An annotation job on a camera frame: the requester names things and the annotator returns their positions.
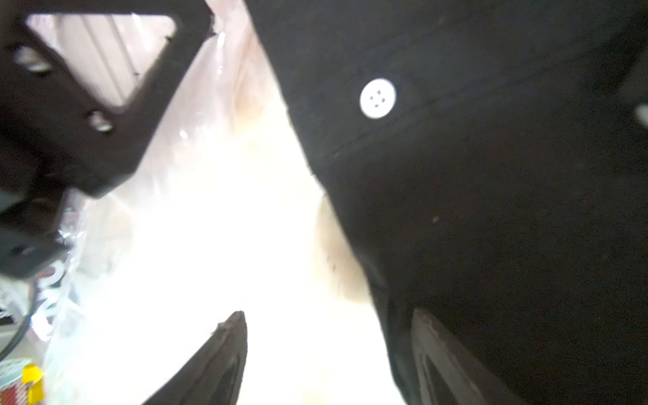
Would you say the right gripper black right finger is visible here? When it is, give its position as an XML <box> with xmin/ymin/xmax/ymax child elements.
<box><xmin>411</xmin><ymin>308</ymin><xmax>525</xmax><ymax>404</ymax></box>

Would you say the black shirt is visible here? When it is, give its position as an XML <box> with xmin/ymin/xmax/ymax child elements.
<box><xmin>246</xmin><ymin>1</ymin><xmax>647</xmax><ymax>404</ymax></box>

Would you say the yellow small block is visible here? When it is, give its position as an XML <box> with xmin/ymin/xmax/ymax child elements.
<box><xmin>21</xmin><ymin>363</ymin><xmax>45</xmax><ymax>405</ymax></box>

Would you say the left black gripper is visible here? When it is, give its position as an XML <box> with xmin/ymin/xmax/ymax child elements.
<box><xmin>1</xmin><ymin>1</ymin><xmax>213</xmax><ymax>278</ymax></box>

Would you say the clear plastic vacuum bag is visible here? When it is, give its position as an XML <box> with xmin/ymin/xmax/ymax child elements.
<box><xmin>43</xmin><ymin>1</ymin><xmax>403</xmax><ymax>404</ymax></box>

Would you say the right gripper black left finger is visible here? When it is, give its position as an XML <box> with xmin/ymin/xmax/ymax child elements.
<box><xmin>144</xmin><ymin>312</ymin><xmax>248</xmax><ymax>405</ymax></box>

